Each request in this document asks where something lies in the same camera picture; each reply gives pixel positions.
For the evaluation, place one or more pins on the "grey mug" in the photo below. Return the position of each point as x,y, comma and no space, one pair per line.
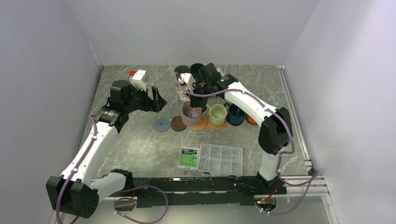
182,69

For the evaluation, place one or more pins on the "navy blue mug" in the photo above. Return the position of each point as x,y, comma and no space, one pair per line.
235,115

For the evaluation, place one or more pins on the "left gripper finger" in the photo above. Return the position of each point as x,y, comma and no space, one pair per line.
157,103
146,102

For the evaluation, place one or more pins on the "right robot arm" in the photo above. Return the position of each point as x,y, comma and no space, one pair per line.
275,124

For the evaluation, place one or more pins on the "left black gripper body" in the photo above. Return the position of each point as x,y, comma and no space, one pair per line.
135,102

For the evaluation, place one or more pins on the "cream mug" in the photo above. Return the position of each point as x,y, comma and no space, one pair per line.
217,114

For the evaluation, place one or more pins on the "lilac mug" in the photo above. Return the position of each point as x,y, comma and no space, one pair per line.
191,115

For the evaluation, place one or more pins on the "aluminium frame rail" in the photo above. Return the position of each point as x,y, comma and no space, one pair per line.
295,185

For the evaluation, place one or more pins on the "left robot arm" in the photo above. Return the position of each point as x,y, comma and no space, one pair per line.
74,192

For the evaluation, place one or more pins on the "green label small box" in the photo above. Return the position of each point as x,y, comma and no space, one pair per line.
189,158

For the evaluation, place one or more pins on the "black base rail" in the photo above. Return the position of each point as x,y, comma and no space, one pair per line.
243,190

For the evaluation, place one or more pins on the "orange mug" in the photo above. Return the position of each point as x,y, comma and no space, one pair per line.
250,120

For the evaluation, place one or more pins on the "clear plastic screw organizer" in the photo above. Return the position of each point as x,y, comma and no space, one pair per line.
220,159

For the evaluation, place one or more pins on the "right side aluminium rail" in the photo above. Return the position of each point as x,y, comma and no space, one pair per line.
309,168

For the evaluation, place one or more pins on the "dark wood coaster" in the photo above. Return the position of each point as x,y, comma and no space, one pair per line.
177,124

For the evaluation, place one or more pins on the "floral tray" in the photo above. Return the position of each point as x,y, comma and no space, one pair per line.
182,95

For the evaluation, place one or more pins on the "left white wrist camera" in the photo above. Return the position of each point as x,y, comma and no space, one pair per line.
138,79

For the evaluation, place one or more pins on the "dark green mug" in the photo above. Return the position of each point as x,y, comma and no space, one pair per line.
194,69

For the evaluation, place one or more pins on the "blue smiley coaster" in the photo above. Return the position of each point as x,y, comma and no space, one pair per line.
161,124

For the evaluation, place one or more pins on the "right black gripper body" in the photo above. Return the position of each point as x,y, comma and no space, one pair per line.
204,89

